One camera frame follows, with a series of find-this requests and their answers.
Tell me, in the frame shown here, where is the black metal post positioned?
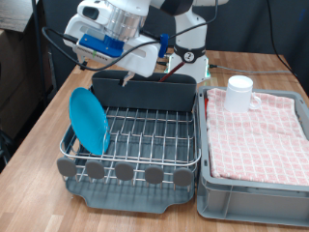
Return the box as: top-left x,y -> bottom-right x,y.
31,0 -> 52,107

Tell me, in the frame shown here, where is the cardboard box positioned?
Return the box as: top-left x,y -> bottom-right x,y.
0,28 -> 54,148

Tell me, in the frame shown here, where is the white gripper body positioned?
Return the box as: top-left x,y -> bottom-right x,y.
63,14 -> 162,78

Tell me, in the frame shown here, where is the black camera cable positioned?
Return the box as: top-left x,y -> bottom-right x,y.
41,0 -> 220,72

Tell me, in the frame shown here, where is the grey drain tray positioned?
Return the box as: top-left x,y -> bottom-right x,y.
62,90 -> 198,215

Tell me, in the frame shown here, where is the blue cable clip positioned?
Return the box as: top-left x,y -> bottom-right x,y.
158,33 -> 170,59

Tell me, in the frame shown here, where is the wooden shelf board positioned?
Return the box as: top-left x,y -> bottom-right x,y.
0,0 -> 37,33

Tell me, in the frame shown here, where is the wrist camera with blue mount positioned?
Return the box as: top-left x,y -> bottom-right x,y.
71,33 -> 126,66

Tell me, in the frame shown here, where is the dark red wooden spoon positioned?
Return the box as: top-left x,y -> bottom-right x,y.
158,61 -> 186,83

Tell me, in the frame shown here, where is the thin black hanging cable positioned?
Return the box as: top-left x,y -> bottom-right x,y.
266,0 -> 298,77

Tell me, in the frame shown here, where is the blue plastic plate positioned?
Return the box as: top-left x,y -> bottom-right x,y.
69,86 -> 111,157

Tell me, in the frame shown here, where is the metal wire dish rack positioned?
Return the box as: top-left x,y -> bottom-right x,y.
58,85 -> 202,194

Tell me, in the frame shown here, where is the white mug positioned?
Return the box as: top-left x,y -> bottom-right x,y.
223,74 -> 263,114

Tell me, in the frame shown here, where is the dark grey cutlery holder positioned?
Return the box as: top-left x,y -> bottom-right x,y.
91,70 -> 198,113

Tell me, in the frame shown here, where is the grey plastic crate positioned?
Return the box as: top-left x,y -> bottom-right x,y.
196,85 -> 309,228

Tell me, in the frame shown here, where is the pink checkered cloth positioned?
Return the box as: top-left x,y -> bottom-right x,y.
206,87 -> 309,187

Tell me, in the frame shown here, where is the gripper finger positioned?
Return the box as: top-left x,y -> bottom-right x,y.
121,71 -> 135,87

